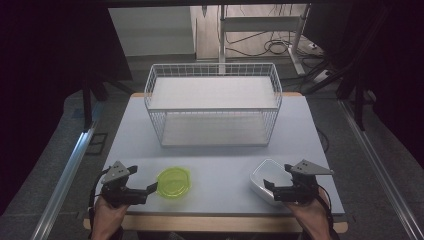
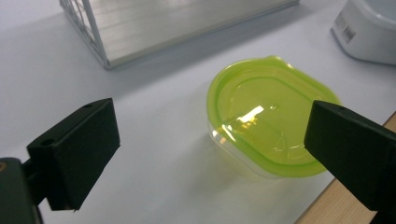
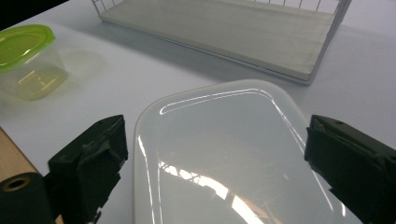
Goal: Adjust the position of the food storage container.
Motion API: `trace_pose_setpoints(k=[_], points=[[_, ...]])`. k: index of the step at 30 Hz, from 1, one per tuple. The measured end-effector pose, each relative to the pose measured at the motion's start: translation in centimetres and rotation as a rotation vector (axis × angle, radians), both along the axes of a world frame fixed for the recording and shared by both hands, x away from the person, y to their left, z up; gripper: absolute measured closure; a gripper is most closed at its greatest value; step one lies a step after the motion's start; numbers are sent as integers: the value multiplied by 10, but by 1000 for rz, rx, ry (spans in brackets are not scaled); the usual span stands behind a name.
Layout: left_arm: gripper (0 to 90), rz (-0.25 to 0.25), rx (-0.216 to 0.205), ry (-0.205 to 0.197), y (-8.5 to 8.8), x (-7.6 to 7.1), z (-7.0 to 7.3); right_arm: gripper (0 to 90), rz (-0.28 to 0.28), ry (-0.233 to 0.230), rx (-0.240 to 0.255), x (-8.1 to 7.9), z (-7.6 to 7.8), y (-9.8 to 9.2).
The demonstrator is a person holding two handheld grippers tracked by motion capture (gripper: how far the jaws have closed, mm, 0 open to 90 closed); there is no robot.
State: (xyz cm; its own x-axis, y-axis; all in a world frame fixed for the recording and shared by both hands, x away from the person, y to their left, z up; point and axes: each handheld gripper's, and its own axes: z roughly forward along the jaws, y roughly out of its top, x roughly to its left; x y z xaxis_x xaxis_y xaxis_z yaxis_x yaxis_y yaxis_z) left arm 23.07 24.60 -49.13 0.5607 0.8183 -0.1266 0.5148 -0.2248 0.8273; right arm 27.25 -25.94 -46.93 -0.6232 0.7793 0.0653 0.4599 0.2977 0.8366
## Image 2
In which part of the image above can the green plastic bowl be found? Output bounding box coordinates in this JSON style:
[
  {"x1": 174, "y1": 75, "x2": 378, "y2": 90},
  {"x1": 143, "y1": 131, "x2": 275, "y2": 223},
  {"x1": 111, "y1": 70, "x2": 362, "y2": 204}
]
[{"x1": 205, "y1": 55, "x2": 342, "y2": 180}]

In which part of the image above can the white wire shelf rack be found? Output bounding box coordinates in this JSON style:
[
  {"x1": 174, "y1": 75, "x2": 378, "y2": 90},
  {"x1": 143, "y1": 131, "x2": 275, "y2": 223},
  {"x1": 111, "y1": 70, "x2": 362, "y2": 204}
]
[{"x1": 59, "y1": 0, "x2": 300, "y2": 70}]

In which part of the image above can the white lidded container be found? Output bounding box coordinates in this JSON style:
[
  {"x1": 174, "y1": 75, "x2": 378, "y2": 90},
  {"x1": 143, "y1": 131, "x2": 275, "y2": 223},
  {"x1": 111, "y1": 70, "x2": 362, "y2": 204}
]
[{"x1": 330, "y1": 0, "x2": 396, "y2": 66}]

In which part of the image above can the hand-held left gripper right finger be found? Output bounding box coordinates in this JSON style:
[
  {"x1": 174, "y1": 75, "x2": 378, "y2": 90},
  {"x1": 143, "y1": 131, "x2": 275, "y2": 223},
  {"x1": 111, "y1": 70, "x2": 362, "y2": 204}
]
[{"x1": 304, "y1": 100, "x2": 396, "y2": 213}]

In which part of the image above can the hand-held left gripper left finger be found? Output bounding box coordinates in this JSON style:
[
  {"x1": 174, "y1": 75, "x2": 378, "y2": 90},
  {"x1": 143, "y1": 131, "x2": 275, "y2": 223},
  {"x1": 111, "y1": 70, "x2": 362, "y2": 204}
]
[{"x1": 22, "y1": 98, "x2": 121, "y2": 211}]

